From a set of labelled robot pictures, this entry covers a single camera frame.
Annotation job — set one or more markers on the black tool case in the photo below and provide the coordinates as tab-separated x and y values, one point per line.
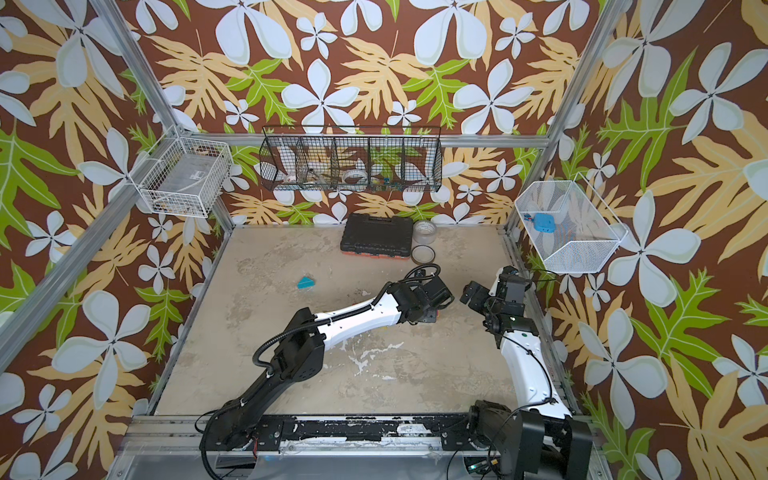
377	236

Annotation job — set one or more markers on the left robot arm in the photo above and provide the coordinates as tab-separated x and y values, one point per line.
297	354

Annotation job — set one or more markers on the clear glass jar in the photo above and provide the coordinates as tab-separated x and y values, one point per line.
424	232

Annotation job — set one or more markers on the teal triangular block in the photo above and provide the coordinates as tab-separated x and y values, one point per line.
305	283

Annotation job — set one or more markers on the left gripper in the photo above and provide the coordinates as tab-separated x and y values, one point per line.
432	318

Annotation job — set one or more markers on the black wire basket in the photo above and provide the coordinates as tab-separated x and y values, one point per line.
396	158

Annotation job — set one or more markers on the white wire basket left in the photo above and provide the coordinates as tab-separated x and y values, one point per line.
182	174

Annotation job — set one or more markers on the white tape roll in basket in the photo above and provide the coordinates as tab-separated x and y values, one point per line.
354	177

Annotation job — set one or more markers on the blue object in basket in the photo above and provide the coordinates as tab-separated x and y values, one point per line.
544	223

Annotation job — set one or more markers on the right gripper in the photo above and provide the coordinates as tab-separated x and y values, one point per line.
480	297

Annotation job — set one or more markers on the white mesh corner basket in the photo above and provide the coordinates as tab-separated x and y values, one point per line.
588	230

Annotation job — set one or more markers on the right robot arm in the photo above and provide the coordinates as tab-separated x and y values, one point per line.
539	438

